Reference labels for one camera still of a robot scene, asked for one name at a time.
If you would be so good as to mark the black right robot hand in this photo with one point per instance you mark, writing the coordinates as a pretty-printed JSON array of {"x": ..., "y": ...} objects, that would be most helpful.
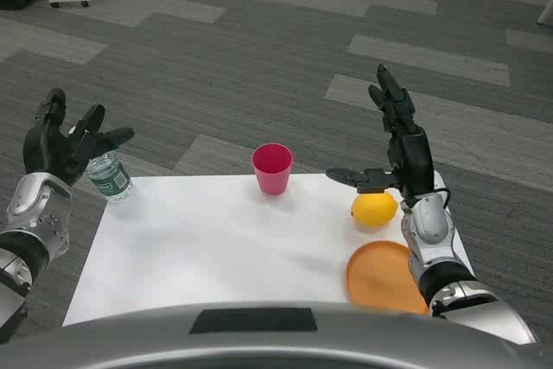
[{"x": 415, "y": 161}]

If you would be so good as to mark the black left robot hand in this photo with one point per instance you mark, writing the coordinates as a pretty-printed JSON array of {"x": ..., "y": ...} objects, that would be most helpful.
[{"x": 47, "y": 148}]

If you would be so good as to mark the yellow lemon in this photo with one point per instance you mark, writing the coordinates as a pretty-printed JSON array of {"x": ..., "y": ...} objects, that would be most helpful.
[{"x": 375, "y": 210}]

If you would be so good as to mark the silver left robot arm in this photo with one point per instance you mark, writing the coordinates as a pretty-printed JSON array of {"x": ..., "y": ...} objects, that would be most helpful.
[{"x": 39, "y": 222}]

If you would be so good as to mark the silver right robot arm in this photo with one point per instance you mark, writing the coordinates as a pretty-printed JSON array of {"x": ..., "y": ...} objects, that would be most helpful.
[{"x": 432, "y": 235}]

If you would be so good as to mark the clear green-label water bottle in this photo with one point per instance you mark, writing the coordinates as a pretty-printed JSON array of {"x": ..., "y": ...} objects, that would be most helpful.
[{"x": 110, "y": 181}]

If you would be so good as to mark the orange round plate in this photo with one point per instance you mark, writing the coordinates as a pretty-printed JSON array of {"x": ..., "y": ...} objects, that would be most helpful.
[{"x": 376, "y": 278}]

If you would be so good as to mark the pink plastic cup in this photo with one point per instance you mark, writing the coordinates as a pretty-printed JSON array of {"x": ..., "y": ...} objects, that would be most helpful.
[{"x": 273, "y": 170}]

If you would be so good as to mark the white table leg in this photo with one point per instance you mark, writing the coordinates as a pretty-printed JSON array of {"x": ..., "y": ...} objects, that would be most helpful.
[{"x": 545, "y": 10}]

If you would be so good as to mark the silver robot chest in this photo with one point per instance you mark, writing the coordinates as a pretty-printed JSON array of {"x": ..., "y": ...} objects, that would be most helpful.
[{"x": 276, "y": 343}]

